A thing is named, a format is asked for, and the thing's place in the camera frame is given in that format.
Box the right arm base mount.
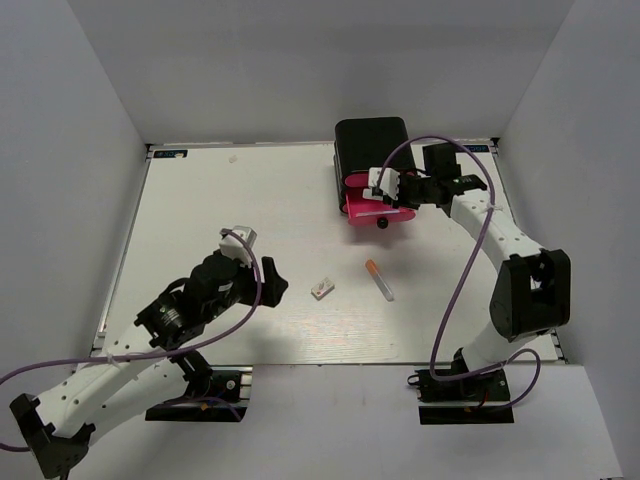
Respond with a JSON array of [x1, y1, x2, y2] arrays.
[[407, 369, 514, 426]]

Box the small white eraser box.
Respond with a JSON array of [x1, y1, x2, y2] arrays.
[[310, 277, 335, 300]]

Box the blue cap glue stick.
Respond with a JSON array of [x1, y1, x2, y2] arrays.
[[355, 210, 402, 218]]

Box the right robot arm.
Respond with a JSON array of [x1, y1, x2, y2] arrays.
[[395, 143, 571, 399]]

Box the orange cap glue stick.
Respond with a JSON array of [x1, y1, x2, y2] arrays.
[[365, 259, 394, 302]]

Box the left dark table label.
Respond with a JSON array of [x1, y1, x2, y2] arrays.
[[153, 149, 188, 159]]

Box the pink top drawer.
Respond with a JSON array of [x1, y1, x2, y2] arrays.
[[341, 171, 369, 189]]

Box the black drawer cabinet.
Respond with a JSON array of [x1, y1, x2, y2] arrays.
[[333, 117, 408, 218]]

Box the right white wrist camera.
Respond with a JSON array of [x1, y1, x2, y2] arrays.
[[362, 167, 401, 205]]

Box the right dark table label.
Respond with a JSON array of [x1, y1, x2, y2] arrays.
[[465, 144, 490, 153]]

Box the pink drawer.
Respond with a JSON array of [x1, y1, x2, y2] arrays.
[[341, 171, 369, 189], [344, 189, 416, 229]]

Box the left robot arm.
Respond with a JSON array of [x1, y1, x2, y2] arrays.
[[10, 248, 288, 479]]

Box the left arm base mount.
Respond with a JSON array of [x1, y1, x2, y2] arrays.
[[145, 366, 253, 423]]

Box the dark table label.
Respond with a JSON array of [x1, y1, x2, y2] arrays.
[[465, 144, 490, 153], [153, 149, 188, 159]]

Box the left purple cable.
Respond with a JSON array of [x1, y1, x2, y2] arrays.
[[0, 228, 264, 454]]

